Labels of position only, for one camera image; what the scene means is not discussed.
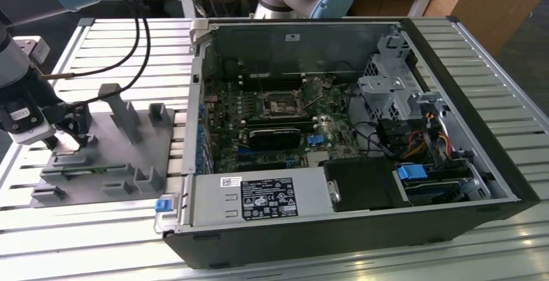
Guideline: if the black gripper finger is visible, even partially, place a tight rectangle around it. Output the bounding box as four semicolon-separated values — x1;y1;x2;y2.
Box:
42;132;61;152
63;100;93;149

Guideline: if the silver square CPU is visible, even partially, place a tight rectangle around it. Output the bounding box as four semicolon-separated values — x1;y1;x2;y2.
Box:
55;129;82;152

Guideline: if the black RAM slot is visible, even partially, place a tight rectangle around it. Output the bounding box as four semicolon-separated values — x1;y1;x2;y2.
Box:
245;122;314;131
243;117;313;125

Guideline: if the CPU socket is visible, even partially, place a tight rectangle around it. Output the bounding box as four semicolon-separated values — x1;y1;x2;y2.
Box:
261;91;307;118

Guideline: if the gray plastic parts rack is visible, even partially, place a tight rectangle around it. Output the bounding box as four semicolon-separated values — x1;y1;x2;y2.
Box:
30;83;177;210

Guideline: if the green RAM stick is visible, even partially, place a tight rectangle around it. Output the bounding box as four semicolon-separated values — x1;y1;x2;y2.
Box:
58;164;127;175

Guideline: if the blue case latch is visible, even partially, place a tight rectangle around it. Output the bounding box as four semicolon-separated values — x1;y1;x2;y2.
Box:
155;198;177;214

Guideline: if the gray power supply with label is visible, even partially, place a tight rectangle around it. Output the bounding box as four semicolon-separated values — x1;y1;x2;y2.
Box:
187;167;341;228

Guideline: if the black graphics card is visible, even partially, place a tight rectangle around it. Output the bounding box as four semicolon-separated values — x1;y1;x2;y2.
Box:
246;127;303;152

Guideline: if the metal socket locking lever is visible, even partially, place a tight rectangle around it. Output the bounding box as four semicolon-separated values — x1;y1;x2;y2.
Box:
302;86;329;113

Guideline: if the silver chipset heatsink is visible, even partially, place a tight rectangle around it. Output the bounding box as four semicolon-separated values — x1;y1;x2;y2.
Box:
305;151;330;167

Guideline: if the metal socket cover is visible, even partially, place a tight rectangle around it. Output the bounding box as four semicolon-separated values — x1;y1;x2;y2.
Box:
298;75;334;95

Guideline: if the green motherboard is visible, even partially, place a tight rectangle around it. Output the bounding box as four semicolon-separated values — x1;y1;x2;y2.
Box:
198;75;374;174

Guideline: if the silver metal disk bay cage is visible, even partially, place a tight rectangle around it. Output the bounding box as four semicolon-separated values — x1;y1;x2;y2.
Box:
357;35;434;128

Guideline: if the black open PC case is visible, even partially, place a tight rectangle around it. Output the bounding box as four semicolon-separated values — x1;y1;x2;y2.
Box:
151;15;540;271

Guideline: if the blue disk carrier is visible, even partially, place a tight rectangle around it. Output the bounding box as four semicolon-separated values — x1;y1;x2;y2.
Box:
395;164;468;205

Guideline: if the brown wooden cabinet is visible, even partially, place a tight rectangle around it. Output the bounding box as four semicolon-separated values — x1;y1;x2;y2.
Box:
448;0;549;57

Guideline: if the white rounded camera mount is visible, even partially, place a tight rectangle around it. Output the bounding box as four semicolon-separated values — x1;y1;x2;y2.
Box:
10;125;58;145

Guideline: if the black wrist camera with label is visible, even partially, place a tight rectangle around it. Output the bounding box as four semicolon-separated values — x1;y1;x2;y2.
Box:
0;100;45;132

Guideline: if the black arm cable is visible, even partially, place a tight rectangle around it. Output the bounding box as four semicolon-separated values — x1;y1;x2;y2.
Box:
81;0;153;105
38;0;143;80

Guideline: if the black wire in case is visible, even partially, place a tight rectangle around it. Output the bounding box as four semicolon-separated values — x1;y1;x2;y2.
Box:
347;120;393;158

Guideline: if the yellow red black wire bundle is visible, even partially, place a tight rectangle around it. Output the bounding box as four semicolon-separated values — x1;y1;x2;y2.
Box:
402;110;455;160

